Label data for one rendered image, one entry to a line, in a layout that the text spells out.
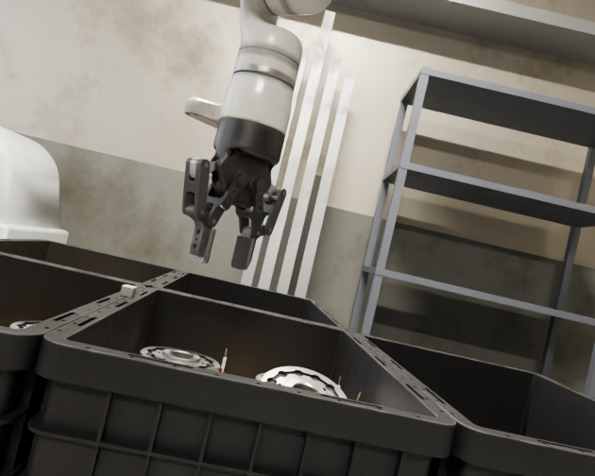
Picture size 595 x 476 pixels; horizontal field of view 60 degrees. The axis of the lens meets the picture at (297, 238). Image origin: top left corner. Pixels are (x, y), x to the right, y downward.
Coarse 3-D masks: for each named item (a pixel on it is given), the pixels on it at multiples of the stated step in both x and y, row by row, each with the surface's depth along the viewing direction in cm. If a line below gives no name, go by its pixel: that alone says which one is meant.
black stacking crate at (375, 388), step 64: (128, 320) 56; (192, 320) 72; (256, 320) 73; (64, 384) 35; (384, 384) 51; (64, 448) 35; (128, 448) 34; (192, 448) 35; (256, 448) 35; (320, 448) 36; (384, 448) 37
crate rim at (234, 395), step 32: (96, 320) 43; (288, 320) 74; (64, 352) 34; (96, 352) 34; (96, 384) 34; (128, 384) 34; (160, 384) 34; (192, 384) 34; (224, 384) 35; (256, 384) 35; (256, 416) 35; (288, 416) 35; (320, 416) 35; (352, 416) 35; (384, 416) 36; (416, 416) 36; (448, 416) 38; (416, 448) 36; (448, 448) 36
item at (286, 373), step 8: (280, 368) 58; (288, 368) 58; (296, 368) 59; (304, 368) 59; (264, 376) 56; (272, 376) 56; (280, 376) 57; (288, 376) 57; (296, 376) 57; (304, 376) 58; (312, 376) 58; (320, 376) 58; (320, 384) 57; (328, 384) 58; (328, 392) 56; (336, 392) 57
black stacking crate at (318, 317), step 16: (176, 288) 93; (192, 288) 112; (208, 288) 112; (224, 288) 112; (240, 288) 113; (240, 304) 113; (256, 304) 113; (272, 304) 113; (288, 304) 114; (304, 304) 114; (320, 320) 95
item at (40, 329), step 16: (0, 256) 70; (64, 272) 71; (80, 272) 71; (144, 288) 70; (96, 304) 50; (48, 320) 39; (64, 320) 40; (0, 336) 33; (16, 336) 33; (32, 336) 34; (0, 352) 33; (16, 352) 34; (32, 352) 34; (0, 368) 33; (16, 368) 34
